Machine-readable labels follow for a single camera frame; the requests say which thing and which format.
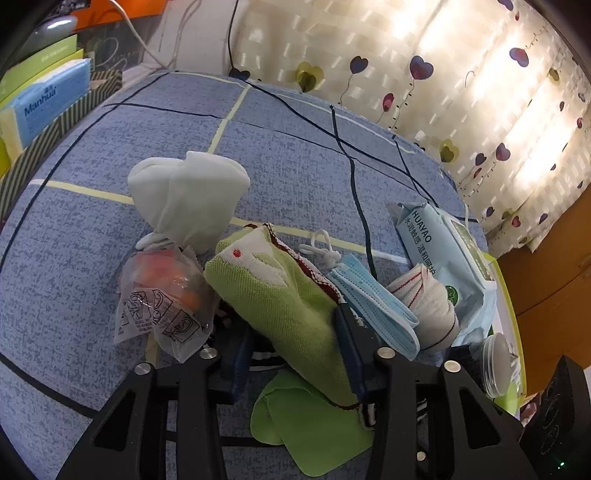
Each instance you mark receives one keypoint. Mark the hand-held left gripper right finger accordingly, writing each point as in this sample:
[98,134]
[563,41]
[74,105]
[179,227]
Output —
[349,350]

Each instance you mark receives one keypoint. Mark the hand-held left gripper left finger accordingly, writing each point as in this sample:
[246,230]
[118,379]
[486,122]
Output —
[241,364]

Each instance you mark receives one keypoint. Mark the green rimmed white tray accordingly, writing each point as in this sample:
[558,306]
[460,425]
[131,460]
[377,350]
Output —
[508,402]

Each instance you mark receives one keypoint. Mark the blue face mask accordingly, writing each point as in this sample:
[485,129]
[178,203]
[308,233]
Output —
[369,295]

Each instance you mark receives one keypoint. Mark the green rabbit print towel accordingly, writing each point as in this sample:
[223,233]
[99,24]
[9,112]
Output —
[286,304]

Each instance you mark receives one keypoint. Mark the clear plastic cup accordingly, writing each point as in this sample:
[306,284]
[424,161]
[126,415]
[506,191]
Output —
[497,364]

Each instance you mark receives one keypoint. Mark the light green cloth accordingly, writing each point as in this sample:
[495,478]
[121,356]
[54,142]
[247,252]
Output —
[318,434]

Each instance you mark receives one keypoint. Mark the white sock red stripes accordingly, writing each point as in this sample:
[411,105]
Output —
[429,304]

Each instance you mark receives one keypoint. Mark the clear plastic bag orange item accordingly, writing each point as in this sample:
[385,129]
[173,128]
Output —
[157,314]

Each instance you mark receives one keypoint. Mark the light blue wet wipes pack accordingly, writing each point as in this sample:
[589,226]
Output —
[443,249]

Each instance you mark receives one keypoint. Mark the wooden wardrobe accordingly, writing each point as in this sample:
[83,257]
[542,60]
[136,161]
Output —
[554,286]

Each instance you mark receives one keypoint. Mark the blue checked bedsheet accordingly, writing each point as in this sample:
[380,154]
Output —
[300,184]

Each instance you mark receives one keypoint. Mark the white face mask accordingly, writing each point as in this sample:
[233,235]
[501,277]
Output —
[189,194]

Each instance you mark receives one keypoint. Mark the heart print curtain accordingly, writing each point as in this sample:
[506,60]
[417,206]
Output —
[415,69]

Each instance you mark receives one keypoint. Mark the striped storage box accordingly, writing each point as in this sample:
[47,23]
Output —
[46,143]

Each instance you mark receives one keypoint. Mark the blue tissue pack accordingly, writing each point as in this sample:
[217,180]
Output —
[46,101]

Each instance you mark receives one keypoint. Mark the green cardboard box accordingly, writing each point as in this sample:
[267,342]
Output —
[41,55]

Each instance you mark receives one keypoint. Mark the orange storage bin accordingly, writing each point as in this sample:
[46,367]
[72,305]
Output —
[129,9]

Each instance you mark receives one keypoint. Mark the grey rounded device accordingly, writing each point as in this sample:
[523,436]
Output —
[51,30]

